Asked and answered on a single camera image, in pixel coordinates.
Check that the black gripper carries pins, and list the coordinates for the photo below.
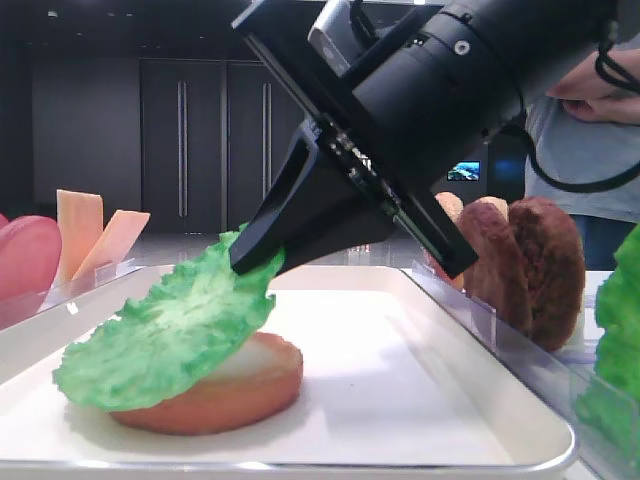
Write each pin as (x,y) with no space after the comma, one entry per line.
(374,140)

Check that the green lettuce leaf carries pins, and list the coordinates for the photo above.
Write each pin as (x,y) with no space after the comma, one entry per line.
(615,340)
(186,326)

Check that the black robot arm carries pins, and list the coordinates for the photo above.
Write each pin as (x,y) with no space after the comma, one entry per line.
(559,34)

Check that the bread slice on tray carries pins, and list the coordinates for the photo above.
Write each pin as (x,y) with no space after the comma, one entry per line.
(260,380)

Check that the right orange cheese slice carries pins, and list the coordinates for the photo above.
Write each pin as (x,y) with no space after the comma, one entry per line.
(118,237)

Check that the orange cheese slice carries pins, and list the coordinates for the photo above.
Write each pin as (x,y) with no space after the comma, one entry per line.
(80,221)
(118,237)

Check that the left brown meat patty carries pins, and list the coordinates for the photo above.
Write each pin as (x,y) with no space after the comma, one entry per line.
(497,277)

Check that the brown meat patty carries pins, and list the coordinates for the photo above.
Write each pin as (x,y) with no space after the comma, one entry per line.
(554,267)
(497,277)

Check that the left orange cheese slice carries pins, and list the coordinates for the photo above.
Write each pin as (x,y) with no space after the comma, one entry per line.
(80,221)

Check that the right brown meat patty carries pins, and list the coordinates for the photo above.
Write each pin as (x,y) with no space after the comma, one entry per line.
(554,267)

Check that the right red tomato slice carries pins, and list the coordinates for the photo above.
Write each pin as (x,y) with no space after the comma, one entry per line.
(30,253)

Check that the red tomato slice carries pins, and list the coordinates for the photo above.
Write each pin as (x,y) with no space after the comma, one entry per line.
(30,253)
(2,222)

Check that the left red tomato slice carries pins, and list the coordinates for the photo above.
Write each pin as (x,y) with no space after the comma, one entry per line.
(2,222)

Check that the green lettuce leaf in holder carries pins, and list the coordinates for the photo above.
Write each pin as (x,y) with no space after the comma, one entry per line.
(615,340)

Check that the left bun slice top right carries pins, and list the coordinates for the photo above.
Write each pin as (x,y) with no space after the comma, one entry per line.
(453,206)

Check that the bun slice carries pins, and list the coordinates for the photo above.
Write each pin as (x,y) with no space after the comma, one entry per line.
(453,206)
(500,204)

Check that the white rectangular tray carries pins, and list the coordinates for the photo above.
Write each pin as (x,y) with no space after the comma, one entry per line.
(394,388)

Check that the clear acrylic holder left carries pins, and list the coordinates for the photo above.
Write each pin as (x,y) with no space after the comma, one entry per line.
(19,309)

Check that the clear acrylic holder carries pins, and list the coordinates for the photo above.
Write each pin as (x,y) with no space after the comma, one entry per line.
(558,378)
(19,309)

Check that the person in grey shirt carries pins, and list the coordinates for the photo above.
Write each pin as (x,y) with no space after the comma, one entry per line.
(586,130)

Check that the clear acrylic holder right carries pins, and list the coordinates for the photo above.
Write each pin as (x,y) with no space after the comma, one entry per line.
(558,378)

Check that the wall monitor screen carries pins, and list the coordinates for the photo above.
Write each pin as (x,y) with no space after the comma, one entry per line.
(465,171)

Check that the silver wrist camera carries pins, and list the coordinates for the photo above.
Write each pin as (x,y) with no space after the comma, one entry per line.
(333,38)

